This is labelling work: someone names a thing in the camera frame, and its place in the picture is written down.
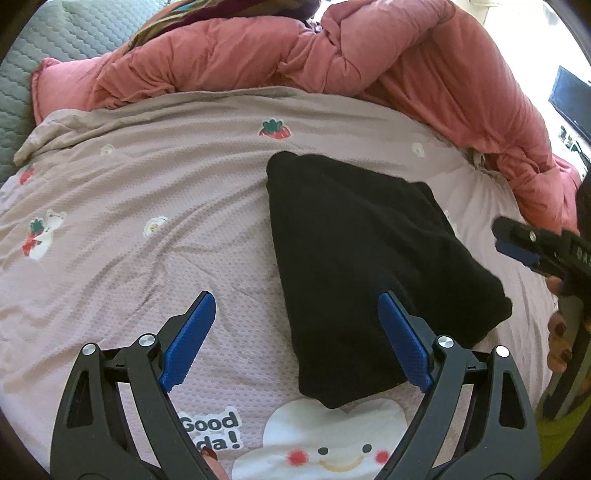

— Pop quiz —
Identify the black flat screen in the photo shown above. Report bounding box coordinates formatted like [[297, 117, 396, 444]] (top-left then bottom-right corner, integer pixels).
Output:
[[548, 65, 591, 142]]

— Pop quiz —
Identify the pink printed blanket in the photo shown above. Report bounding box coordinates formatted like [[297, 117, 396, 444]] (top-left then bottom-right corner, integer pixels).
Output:
[[0, 85, 578, 480]]

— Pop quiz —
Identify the black shirt with orange print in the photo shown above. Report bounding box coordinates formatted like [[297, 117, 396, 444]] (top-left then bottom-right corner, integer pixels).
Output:
[[266, 151, 514, 409]]

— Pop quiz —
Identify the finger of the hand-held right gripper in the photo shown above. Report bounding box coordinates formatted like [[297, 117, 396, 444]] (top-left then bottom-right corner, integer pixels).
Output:
[[491, 217, 570, 278]]

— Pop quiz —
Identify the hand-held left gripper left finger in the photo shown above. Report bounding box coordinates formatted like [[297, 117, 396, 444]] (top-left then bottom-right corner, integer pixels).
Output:
[[50, 291, 218, 480]]

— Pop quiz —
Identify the person's right hand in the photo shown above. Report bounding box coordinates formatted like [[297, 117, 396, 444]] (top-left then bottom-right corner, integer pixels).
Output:
[[546, 276, 577, 371]]

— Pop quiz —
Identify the pink padded comforter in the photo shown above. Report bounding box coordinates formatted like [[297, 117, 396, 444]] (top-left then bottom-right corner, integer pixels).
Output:
[[31, 0, 583, 234]]

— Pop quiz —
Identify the yellow-green clothing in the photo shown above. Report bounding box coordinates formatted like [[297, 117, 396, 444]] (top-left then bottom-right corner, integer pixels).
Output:
[[537, 406, 588, 477]]

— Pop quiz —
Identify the person's left hand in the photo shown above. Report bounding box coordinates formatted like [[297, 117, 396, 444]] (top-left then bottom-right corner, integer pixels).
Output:
[[198, 445, 230, 480]]

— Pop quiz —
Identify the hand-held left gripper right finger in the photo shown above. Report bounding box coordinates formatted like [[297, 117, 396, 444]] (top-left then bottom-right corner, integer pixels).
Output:
[[378, 291, 542, 480]]

